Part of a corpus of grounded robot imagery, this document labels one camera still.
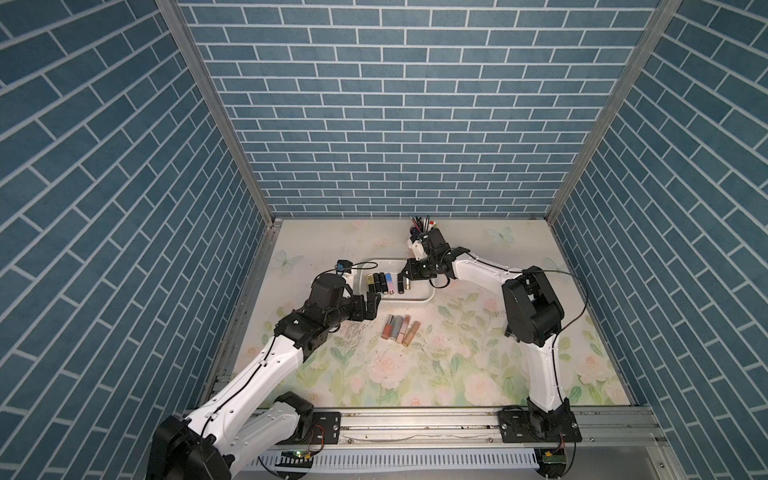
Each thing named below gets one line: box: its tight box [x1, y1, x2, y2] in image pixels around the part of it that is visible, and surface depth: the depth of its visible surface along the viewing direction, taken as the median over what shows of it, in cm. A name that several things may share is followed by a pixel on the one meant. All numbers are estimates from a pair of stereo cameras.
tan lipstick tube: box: [401, 320, 421, 347], surface depth 91 cm
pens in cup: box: [409, 214, 431, 239], surface depth 105 cm
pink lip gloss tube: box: [396, 315, 411, 344], surface depth 92 cm
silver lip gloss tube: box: [390, 315, 403, 341], surface depth 93 cm
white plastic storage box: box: [352, 259, 437, 303], surface depth 101 cm
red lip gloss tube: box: [381, 315, 394, 340], surface depth 91 cm
